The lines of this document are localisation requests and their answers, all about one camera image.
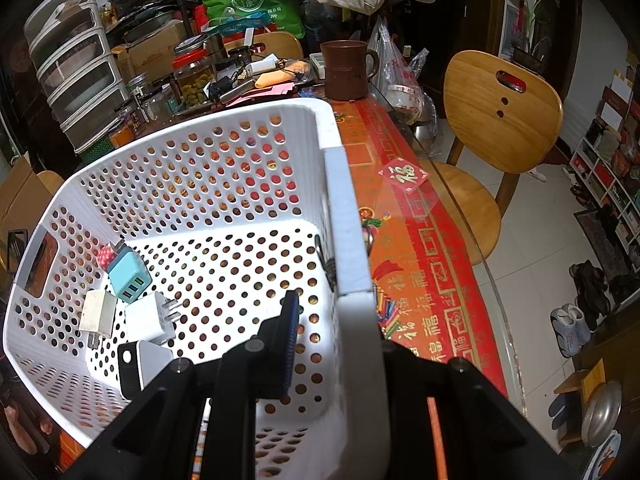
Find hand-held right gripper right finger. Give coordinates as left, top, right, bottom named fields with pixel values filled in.
left=381, top=341, right=577, bottom=480

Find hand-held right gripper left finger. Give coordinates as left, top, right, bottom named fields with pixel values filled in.
left=65, top=289, right=301, bottom=480

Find plain white charger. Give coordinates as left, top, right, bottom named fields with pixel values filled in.
left=124, top=291, right=182, bottom=346

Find white and black charger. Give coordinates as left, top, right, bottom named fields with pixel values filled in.
left=117, top=340, right=175, bottom=401

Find white perforated plastic basket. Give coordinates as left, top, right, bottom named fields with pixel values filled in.
left=2, top=97, right=392, bottom=480

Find light blue charger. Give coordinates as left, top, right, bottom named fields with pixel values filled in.
left=107, top=245, right=153, bottom=304

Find white charger with green print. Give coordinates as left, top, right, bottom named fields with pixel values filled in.
left=78, top=290, right=118, bottom=351

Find small metal clip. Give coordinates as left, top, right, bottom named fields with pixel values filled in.
left=315, top=234, right=338, bottom=291

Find red printed tablecloth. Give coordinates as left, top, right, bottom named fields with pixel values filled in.
left=327, top=82, right=511, bottom=403

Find pair of grey slippers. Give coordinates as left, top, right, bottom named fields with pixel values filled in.
left=550, top=302, right=593, bottom=358

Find metal basin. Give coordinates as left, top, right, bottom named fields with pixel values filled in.
left=580, top=380, right=623, bottom=448

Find red square paper sticker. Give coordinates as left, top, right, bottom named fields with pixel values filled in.
left=377, top=156, right=431, bottom=193

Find pair of dark sandals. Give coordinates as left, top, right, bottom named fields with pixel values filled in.
left=569, top=260, right=613, bottom=318

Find pink paper sheets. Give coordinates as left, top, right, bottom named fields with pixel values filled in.
left=226, top=80, right=297, bottom=107

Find wooden chair with slot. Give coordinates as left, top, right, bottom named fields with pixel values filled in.
left=431, top=50, right=564, bottom=267

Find yellow soft pouch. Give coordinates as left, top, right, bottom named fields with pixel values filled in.
left=254, top=69, right=297, bottom=88

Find small orange jar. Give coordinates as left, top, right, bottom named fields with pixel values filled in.
left=107, top=122, right=137, bottom=150

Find brown clay mug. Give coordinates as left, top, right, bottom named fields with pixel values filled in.
left=320, top=40, right=380, bottom=101

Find white tube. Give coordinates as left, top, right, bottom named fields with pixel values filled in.
left=245, top=55, right=278, bottom=75

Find pickle jar with red lid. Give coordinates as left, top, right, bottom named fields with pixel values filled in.
left=172, top=50, right=217, bottom=108

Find white cubby shelf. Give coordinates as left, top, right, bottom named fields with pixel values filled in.
left=567, top=115, right=640, bottom=256

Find empty glass jar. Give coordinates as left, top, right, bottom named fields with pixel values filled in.
left=127, top=72, right=158, bottom=121

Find clear plastic bag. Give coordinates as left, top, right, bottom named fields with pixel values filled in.
left=367, top=15, right=431, bottom=126

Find open cardboard box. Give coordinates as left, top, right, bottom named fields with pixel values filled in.
left=0, top=152, right=38, bottom=233

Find brown cardboard carton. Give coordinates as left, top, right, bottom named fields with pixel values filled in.
left=111, top=20, right=201, bottom=83

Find tiered clear food cover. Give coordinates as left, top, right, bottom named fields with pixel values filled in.
left=23, top=0, right=132, bottom=156

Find green shopping bag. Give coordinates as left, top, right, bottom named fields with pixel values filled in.
left=200, top=0, right=307, bottom=38

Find potted plant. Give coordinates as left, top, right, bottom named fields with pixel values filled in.
left=511, top=0, right=558, bottom=76

